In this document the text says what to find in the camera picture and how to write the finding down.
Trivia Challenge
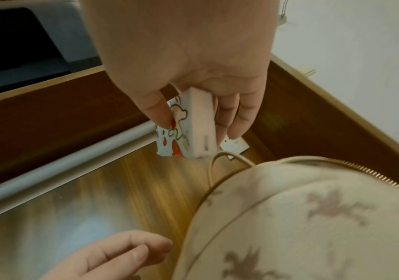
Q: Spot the white red-print box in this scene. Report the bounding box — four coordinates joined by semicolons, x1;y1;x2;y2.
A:
154;87;219;160

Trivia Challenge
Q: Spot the beige horse-print backpack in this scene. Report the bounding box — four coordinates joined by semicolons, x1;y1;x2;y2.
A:
171;151;399;280

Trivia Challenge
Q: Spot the wooden shelf board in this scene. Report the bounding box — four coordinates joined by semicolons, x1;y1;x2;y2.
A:
0;65;109;107

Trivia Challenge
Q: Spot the person's left hand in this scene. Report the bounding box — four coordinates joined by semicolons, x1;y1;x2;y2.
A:
42;230;174;280

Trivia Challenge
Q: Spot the large black device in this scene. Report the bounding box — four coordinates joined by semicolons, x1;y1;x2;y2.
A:
0;0;105;95

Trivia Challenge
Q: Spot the person's right hand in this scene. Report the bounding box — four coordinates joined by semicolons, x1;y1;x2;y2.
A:
79;0;280;140

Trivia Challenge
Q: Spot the white wall socket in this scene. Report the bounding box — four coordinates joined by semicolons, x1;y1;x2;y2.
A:
219;136;250;161

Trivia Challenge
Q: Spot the grey light bar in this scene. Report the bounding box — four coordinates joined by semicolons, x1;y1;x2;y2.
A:
0;120;159;211

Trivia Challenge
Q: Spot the beige light switch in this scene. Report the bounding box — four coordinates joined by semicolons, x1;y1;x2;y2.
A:
298;65;316;79

